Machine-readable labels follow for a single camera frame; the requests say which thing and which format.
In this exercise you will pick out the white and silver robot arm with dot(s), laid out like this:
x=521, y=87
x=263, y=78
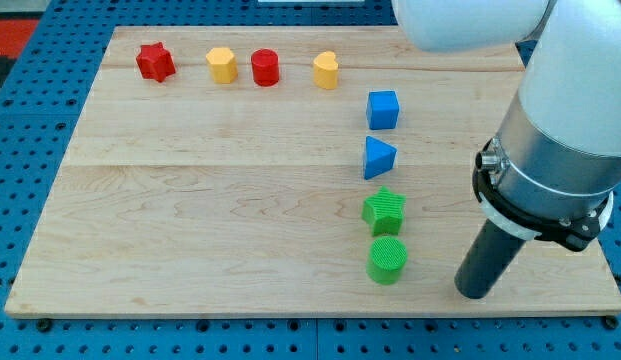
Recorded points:
x=549, y=172

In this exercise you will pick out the green cylinder block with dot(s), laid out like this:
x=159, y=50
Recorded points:
x=386, y=259

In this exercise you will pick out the blue triangle block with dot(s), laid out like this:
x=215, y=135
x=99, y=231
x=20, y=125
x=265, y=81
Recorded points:
x=379, y=157

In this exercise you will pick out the wooden board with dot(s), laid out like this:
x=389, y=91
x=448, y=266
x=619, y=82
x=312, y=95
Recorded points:
x=191, y=199

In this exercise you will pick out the blue cube block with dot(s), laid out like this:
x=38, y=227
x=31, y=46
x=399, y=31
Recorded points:
x=382, y=110

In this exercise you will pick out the yellow hexagon block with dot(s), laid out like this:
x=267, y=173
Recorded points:
x=222, y=65

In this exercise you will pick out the yellow heart block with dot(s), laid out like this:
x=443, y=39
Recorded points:
x=326, y=70

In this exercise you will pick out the red star block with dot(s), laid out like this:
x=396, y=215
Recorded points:
x=155, y=62

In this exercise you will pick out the red cylinder block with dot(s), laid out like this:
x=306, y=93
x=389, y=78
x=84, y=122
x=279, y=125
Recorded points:
x=265, y=67

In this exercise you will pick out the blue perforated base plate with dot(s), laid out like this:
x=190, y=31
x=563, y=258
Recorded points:
x=49, y=55

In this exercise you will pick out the green star block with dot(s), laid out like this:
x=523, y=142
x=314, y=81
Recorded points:
x=384, y=212

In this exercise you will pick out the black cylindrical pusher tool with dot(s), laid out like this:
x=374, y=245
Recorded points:
x=489, y=256

